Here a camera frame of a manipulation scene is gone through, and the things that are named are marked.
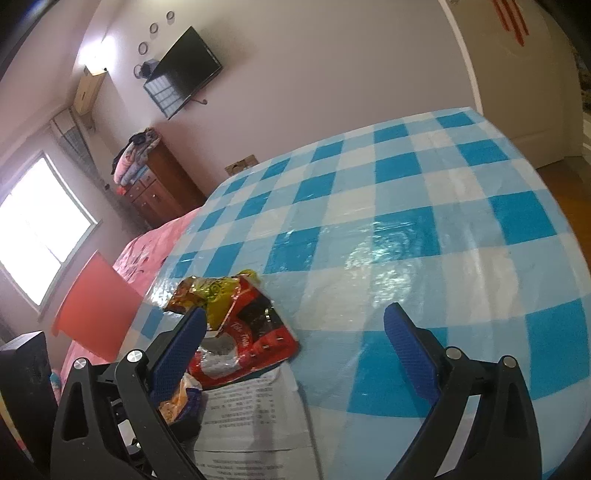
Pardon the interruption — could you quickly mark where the window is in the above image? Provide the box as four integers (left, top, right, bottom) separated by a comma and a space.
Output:
0, 150, 101, 320

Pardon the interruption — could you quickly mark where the stack of folded blankets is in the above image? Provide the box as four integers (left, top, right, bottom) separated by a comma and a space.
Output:
111, 128, 163, 189

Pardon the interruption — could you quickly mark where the white text-printed packet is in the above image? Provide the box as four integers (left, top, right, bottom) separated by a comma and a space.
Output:
193, 362, 315, 454

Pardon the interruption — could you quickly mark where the air conditioner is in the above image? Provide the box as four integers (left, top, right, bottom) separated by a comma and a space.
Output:
74, 66, 109, 116

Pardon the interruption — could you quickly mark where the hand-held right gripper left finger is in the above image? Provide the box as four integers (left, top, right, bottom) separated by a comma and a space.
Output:
48, 307, 207, 480

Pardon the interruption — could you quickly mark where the red chair back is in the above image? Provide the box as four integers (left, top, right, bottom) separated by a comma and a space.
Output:
52, 250, 142, 361

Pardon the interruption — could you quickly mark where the grey curtain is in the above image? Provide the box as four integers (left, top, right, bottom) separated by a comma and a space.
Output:
50, 107, 149, 232

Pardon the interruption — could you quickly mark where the blue checkered tablecloth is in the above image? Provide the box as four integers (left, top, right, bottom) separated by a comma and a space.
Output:
136, 107, 591, 480

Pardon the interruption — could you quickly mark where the white door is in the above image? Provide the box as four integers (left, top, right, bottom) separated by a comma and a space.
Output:
438, 0, 586, 169

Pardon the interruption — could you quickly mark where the red snack wrapper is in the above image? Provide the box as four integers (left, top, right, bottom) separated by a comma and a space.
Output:
188, 272, 302, 391

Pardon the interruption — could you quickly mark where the pink bed sheet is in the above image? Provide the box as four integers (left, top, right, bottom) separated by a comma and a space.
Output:
56, 207, 205, 409

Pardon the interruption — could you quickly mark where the black wall television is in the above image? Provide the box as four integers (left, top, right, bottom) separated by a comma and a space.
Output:
150, 26, 223, 104

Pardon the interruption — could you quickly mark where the brown wooden cabinet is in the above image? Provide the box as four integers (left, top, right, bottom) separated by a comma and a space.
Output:
122, 139, 208, 230

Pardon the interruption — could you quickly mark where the gold foil snack wrapper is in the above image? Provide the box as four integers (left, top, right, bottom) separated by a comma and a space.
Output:
164, 270, 262, 331

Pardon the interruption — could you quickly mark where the red hanging decoration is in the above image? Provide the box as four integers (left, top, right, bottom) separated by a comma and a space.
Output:
491, 0, 532, 48

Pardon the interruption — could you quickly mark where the orange white snack wrapper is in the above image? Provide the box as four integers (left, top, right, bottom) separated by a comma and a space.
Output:
159, 373, 205, 426

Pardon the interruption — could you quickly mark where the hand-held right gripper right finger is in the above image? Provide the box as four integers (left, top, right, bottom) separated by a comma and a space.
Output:
384, 302, 542, 480

